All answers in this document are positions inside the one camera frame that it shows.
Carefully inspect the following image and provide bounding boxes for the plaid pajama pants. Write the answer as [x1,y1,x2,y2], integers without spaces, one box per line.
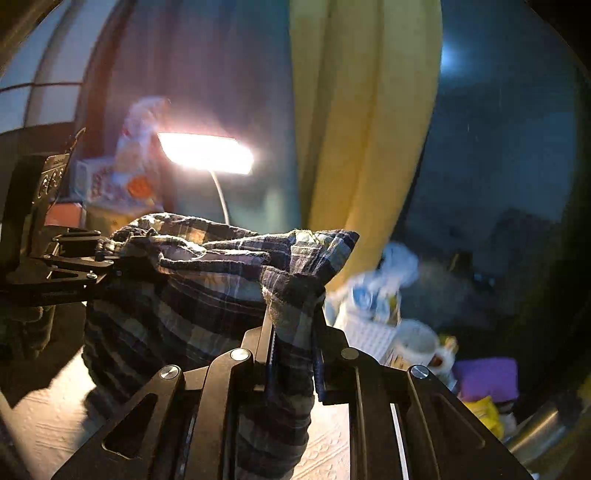
[82,213,359,479]

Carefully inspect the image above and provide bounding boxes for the yellow plastic bag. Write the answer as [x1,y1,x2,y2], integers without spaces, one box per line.
[463,396,505,440]

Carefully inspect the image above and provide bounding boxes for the cardboard box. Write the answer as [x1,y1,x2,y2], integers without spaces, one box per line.
[85,204,160,236]

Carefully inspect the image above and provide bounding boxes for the black folded garment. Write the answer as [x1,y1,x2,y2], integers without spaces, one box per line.
[1,303,86,407]

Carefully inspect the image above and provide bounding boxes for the small illustrated carton box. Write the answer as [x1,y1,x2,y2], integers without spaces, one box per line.
[72,156,114,203]

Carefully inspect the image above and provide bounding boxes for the white bear mug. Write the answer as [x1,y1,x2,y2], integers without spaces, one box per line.
[386,319,455,375]

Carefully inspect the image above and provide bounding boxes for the steel thermos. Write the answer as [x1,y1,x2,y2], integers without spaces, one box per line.
[505,392,583,466]

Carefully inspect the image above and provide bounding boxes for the white plastic basket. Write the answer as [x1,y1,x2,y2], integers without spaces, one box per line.
[335,304,397,365]

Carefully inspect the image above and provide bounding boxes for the snack chips bag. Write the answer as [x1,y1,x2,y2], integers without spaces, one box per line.
[111,96,169,209]

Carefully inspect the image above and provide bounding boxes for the white plastic bag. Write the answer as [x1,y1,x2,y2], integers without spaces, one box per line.
[324,242,419,326]

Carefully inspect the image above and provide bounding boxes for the white desk lamp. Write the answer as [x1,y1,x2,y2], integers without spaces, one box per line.
[157,132,254,224]

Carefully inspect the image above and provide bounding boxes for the yellow curtain left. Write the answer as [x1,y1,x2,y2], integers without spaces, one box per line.
[290,1,443,289]

